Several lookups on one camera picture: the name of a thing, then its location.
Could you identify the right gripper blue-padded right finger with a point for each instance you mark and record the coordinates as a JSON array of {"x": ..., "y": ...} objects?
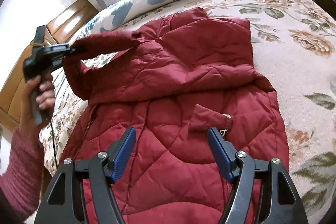
[{"x": 279, "y": 201}]

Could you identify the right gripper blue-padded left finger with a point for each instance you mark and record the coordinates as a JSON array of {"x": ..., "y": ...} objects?
[{"x": 63, "y": 201}]

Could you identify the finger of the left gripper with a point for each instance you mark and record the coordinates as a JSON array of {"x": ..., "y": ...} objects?
[{"x": 77, "y": 50}]

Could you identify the red quilted down coat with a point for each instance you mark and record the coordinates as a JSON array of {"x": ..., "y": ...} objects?
[{"x": 172, "y": 80}]

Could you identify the pink knit sleeve forearm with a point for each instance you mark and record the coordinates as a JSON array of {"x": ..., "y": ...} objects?
[{"x": 21, "y": 182}]

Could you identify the person's left hand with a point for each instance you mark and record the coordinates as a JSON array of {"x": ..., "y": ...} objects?
[{"x": 38, "y": 94}]

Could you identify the wooden headboard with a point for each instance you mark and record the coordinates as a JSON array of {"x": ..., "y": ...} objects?
[{"x": 58, "y": 31}]

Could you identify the floral cream bed blanket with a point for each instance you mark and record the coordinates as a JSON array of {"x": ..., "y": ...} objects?
[{"x": 294, "y": 47}]

